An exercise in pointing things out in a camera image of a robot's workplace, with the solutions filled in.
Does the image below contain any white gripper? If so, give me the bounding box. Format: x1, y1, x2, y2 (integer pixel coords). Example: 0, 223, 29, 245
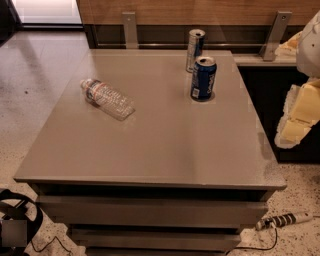
274, 11, 320, 149

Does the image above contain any clear plastic water bottle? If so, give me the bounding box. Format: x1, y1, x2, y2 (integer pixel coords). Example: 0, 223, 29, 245
80, 78, 135, 121

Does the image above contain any blue soda can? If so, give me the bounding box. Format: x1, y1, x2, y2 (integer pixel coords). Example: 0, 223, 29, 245
190, 56, 217, 101

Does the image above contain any silver slim can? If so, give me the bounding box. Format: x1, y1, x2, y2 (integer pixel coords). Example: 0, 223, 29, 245
186, 29, 205, 72

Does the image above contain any white power strip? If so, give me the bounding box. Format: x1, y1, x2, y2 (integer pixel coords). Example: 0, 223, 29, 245
255, 212, 313, 231

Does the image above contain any grey drawer cabinet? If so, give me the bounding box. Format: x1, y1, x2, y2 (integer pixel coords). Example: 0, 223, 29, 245
15, 50, 286, 256

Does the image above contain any right metal bracket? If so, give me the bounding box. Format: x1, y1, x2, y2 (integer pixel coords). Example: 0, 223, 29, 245
259, 11, 292, 62

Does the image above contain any metal bracket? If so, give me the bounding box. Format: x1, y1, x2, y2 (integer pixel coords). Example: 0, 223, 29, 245
259, 11, 292, 62
122, 12, 139, 49

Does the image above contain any black power cable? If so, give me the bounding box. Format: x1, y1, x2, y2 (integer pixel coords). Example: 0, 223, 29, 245
226, 227, 279, 254

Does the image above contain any left metal bracket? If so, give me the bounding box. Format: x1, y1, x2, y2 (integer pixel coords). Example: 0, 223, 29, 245
122, 12, 139, 49

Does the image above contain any wooden wall panel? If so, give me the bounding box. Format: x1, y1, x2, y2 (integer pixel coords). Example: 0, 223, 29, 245
76, 0, 320, 25

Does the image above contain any thin black floor cable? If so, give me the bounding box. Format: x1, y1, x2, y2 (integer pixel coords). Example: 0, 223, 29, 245
30, 235, 74, 256

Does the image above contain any black base frame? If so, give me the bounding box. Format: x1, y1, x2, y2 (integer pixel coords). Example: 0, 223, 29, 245
0, 189, 43, 256

